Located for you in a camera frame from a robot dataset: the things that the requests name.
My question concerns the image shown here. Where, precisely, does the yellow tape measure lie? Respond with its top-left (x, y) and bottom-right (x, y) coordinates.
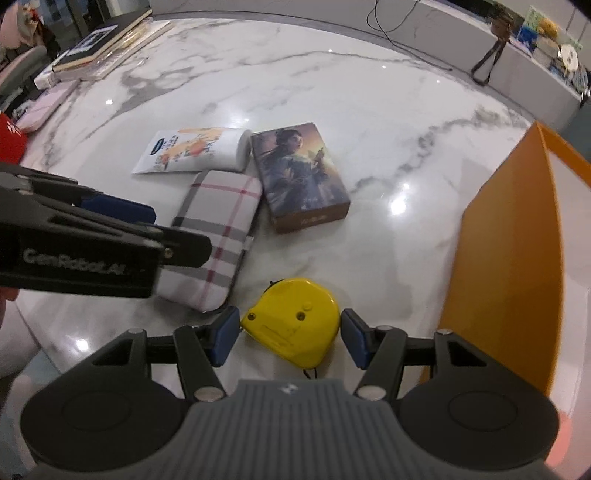
top-left (240, 278), bottom-right (341, 379)

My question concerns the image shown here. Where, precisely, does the white orange lotion tube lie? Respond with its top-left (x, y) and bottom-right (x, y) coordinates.
top-left (132, 127), bottom-right (252, 175)

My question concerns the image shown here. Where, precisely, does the plaid fabric case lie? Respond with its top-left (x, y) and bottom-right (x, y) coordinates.
top-left (155, 170), bottom-right (263, 314)

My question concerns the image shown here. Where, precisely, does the illustrated card box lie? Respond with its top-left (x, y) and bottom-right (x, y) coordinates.
top-left (252, 122), bottom-right (351, 234)

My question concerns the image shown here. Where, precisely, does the pink pouch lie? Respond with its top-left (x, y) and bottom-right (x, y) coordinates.
top-left (16, 81), bottom-right (78, 134)

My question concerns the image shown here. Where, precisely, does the orange white storage box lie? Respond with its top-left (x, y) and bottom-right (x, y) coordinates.
top-left (439, 122), bottom-right (590, 415)

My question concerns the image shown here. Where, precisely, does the stack of books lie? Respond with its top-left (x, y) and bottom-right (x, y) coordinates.
top-left (34, 8), bottom-right (172, 90)

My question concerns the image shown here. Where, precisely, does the white round fan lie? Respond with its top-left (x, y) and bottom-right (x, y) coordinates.
top-left (560, 44), bottom-right (579, 72)

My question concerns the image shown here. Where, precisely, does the yellow plush toy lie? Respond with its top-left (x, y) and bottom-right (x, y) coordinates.
top-left (537, 17), bottom-right (559, 41)

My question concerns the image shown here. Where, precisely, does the brown camera with strap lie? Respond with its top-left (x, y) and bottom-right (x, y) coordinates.
top-left (470, 12), bottom-right (513, 87)

